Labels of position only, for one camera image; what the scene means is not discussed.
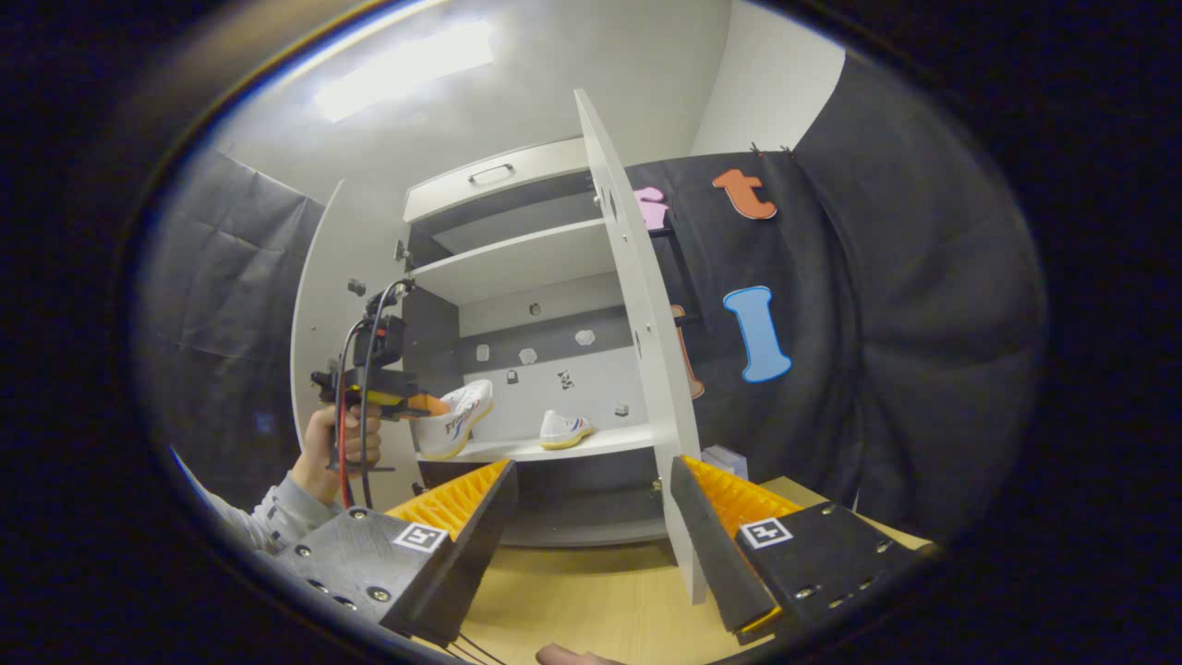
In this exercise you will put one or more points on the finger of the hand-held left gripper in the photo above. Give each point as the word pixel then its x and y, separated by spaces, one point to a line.
pixel 427 405

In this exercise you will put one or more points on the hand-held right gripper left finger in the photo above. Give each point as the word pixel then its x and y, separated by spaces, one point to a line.
pixel 480 536

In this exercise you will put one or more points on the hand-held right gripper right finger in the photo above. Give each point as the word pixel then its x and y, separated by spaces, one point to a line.
pixel 706 545

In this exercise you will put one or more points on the white striped shoe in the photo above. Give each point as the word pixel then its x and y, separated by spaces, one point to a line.
pixel 565 431
pixel 457 420

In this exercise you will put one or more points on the white cabinet door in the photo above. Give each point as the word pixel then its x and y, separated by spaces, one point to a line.
pixel 646 323
pixel 328 305

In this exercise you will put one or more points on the white shoe cabinet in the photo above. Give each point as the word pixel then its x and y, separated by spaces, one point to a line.
pixel 554 314

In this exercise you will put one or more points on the white cabinet shelf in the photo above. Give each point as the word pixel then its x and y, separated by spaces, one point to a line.
pixel 517 263
pixel 591 441

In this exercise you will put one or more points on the white cabinet drawer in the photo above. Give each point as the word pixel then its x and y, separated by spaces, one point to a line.
pixel 554 175

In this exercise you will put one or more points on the blue and white box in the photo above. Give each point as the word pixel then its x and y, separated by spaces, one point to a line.
pixel 725 462

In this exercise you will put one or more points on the black cloth clip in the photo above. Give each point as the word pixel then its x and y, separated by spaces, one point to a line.
pixel 771 148

